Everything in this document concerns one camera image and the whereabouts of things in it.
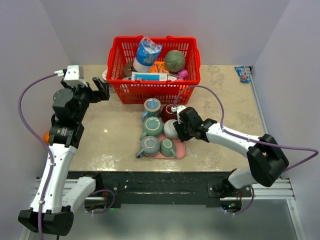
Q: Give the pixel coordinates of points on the pink small box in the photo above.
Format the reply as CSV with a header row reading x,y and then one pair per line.
x,y
183,74

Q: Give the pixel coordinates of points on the blue snack packet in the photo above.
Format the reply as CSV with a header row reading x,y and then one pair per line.
x,y
242,74

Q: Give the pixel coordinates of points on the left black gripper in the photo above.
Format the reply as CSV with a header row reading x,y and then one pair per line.
x,y
102,88

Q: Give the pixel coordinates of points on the pink plastic tray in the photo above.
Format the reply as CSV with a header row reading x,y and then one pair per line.
x,y
180,146

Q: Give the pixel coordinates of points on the orange package in basket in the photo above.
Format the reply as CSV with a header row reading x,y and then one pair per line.
x,y
159,67

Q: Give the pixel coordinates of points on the teal green mug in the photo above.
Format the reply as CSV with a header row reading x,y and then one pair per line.
x,y
152,126

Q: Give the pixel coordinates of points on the grey blue mug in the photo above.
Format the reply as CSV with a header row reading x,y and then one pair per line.
x,y
149,147

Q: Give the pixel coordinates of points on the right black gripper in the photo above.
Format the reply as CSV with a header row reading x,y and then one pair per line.
x,y
179,129

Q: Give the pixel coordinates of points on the light blue tall mug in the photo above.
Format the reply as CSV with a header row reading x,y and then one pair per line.
x,y
152,108

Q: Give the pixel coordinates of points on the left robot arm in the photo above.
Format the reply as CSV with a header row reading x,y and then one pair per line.
x,y
52,212

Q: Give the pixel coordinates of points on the dark red mug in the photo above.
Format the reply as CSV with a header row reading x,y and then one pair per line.
x,y
167,114

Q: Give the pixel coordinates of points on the blue white paper towel roll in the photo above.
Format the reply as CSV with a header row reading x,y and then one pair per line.
x,y
146,55

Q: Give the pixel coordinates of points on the white blue flat box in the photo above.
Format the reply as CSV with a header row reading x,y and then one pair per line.
x,y
149,76

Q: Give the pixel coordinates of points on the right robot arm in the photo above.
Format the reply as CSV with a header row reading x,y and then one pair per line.
x,y
265,158

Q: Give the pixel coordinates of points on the red plastic shopping basket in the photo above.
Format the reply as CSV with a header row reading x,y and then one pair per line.
x,y
124,50

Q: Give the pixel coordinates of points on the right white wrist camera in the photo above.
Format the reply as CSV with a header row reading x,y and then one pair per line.
x,y
176,110

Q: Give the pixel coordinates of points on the black labelled paper roll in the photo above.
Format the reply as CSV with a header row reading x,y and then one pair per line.
x,y
104,76

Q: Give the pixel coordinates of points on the small green mug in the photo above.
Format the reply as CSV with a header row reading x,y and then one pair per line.
x,y
168,148

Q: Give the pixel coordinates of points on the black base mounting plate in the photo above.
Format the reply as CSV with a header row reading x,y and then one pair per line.
x,y
161,188

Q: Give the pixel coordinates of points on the white speckled mug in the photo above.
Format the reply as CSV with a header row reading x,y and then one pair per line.
x,y
169,129

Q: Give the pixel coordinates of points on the green netted melon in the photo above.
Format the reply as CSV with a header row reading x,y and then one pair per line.
x,y
175,61

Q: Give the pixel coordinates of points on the orange fruit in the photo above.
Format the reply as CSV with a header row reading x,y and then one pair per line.
x,y
46,138

